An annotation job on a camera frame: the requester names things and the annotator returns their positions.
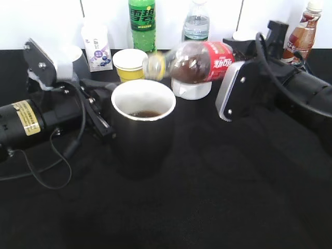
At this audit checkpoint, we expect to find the green sprite bottle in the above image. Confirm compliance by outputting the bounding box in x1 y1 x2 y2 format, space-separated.
128 0 156 53

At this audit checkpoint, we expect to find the yellow paper cup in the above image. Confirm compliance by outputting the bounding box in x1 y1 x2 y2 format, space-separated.
113 49 148 82

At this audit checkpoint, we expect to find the grey mug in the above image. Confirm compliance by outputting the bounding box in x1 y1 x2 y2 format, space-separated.
54 45 91 82

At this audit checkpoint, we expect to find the red mug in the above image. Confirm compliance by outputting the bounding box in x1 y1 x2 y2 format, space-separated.
232 30 257 42

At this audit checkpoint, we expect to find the clear water bottle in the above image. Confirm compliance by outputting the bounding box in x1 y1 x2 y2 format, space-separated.
182 1 210 41

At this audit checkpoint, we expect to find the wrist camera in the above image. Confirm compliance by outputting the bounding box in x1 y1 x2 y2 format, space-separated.
23 38 57 91
215 61 255 122

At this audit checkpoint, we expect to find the black left cable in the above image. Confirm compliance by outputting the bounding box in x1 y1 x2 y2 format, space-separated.
0 89 87 189

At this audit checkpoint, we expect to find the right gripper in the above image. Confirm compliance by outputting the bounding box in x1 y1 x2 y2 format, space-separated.
223 38 276 118

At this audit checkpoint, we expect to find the brown tea bottle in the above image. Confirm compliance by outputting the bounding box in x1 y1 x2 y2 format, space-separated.
281 1 323 65

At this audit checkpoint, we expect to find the black cable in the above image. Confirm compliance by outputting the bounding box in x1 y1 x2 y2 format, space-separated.
0 89 87 189
255 32 332 119

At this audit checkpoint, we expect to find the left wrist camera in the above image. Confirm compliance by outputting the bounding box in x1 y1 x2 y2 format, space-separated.
23 38 57 91

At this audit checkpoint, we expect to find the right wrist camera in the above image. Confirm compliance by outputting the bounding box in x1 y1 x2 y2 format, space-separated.
215 61 255 122

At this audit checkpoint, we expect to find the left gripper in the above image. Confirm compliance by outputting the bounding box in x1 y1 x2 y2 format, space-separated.
43 79 118 144

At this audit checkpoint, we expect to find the black mug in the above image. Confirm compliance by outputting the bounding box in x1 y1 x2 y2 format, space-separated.
110 79 176 179

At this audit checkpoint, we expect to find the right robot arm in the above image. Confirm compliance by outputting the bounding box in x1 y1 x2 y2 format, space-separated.
216 37 331 153

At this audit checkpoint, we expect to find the white milk carton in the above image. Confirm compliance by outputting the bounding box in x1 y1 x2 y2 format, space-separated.
81 18 113 73

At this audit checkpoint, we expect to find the cola bottle red label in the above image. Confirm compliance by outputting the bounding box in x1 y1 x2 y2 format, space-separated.
142 41 236 85

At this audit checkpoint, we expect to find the black right cable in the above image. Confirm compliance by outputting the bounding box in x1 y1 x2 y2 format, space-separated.
255 32 332 119

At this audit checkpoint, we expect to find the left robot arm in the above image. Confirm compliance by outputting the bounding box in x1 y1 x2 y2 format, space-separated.
1 79 118 161

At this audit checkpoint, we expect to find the white mug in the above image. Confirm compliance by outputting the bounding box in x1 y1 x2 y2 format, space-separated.
171 78 212 100

